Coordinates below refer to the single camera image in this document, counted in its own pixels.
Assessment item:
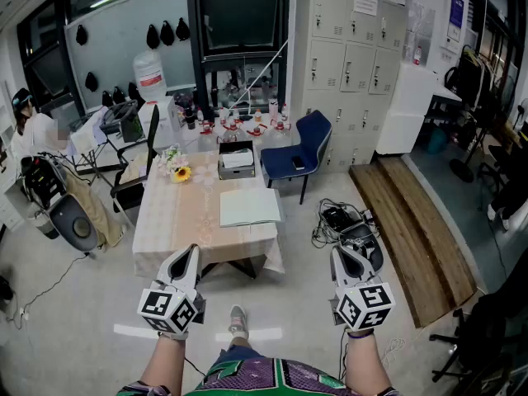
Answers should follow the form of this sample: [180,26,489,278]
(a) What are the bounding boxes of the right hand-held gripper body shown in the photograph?
[328,278,396,332]

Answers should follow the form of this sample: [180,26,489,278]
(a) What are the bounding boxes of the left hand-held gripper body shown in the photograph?
[137,278,206,334]

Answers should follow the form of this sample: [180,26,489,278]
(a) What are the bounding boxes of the pale green notebook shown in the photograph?
[219,187,284,229]

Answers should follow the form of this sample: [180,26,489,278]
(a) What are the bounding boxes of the person's right forearm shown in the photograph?
[344,330,393,392]

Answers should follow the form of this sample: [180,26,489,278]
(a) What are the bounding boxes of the person's left forearm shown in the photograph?
[139,332,189,396]

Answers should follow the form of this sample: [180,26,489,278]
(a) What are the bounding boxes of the black pod-shaped case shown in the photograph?
[338,223,385,272]

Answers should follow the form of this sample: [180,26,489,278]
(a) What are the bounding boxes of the pink floral tablecloth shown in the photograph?
[131,149,285,279]

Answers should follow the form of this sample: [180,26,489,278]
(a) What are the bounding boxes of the wooden step platform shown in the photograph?
[349,154,479,329]

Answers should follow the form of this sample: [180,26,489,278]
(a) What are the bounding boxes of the black power box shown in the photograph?
[321,205,355,233]

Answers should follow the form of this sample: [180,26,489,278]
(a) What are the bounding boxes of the person's left grey sneaker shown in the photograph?
[228,304,250,341]

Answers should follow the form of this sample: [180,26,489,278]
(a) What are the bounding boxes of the dark blue shorts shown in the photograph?
[214,343,265,362]

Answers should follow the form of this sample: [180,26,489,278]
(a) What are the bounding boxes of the artificial flower bunch with sunflower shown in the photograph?
[154,143,194,184]

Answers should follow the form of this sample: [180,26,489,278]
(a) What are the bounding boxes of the black desktop storage box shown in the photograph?
[217,139,257,181]

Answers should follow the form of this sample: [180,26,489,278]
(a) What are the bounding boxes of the green purple mesh jersey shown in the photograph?
[117,356,401,396]

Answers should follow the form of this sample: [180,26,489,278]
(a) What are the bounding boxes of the grey pod-shaped case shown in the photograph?
[48,193,100,254]

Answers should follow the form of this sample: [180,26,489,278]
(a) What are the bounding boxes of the white and green paper box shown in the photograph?
[221,148,255,169]

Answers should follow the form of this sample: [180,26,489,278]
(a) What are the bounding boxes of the black swivel chair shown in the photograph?
[428,280,528,387]

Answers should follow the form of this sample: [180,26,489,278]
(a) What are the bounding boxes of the blue shell chair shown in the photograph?
[259,109,333,205]

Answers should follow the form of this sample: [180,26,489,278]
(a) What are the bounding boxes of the black round floor stand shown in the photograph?
[448,158,476,184]

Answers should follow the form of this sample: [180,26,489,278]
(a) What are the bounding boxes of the black office chair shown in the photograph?
[110,104,161,226]

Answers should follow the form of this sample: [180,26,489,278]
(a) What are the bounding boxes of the white water dispenser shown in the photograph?
[137,95,182,152]

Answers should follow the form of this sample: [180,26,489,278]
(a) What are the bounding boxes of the teal waste bin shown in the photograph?
[427,128,449,155]

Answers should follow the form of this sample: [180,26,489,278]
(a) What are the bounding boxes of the black equipment backpack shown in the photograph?
[20,151,68,212]

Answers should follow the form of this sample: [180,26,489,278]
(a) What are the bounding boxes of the black folding stand table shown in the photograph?
[98,99,145,144]

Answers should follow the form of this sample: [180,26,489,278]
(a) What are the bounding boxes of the black floor bag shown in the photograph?
[0,276,16,304]

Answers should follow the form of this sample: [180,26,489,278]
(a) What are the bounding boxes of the white low cabinet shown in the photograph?
[375,62,438,156]

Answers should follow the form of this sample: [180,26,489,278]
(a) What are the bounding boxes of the white desk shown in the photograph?
[428,81,463,106]

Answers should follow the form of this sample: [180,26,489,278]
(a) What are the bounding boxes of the large clear water barrel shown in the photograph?
[132,49,168,101]

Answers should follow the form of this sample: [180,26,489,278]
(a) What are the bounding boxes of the beige metal locker cabinet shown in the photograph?
[288,0,409,175]

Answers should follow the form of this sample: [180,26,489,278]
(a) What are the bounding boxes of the black garment rack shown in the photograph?
[444,43,496,111]

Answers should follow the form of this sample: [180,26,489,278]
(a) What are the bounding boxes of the black-framed window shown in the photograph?
[186,0,290,117]

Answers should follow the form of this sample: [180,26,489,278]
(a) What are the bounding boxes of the white paper notice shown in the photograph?
[352,0,379,16]

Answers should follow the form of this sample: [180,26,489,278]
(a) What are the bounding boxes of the black table frame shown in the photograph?
[200,257,257,281]

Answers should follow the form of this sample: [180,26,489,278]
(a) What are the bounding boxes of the frosted glass wall board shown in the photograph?
[64,0,198,113]

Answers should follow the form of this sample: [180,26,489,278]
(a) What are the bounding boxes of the group of black wall-hung caps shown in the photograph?
[75,16,191,107]

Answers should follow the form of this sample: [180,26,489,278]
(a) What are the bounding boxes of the blue wall poster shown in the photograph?
[447,0,466,44]

